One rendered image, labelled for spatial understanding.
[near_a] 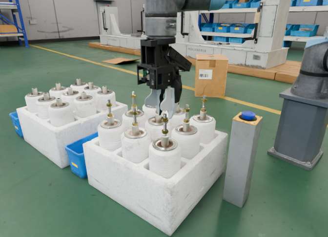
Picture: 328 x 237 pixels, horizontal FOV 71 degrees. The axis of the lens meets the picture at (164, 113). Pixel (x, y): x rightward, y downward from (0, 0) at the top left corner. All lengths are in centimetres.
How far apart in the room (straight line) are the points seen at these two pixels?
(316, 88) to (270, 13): 179
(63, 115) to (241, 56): 223
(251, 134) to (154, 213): 37
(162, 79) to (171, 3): 16
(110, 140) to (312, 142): 82
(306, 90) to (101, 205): 89
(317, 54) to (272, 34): 173
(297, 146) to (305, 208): 29
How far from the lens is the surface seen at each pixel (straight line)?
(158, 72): 53
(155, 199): 71
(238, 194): 85
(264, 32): 279
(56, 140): 103
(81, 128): 107
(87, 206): 88
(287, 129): 114
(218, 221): 82
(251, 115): 73
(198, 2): 58
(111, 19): 511
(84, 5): 734
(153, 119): 83
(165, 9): 54
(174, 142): 68
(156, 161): 66
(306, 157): 117
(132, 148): 73
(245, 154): 76
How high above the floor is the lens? 60
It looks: 23 degrees down
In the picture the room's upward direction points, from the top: straight up
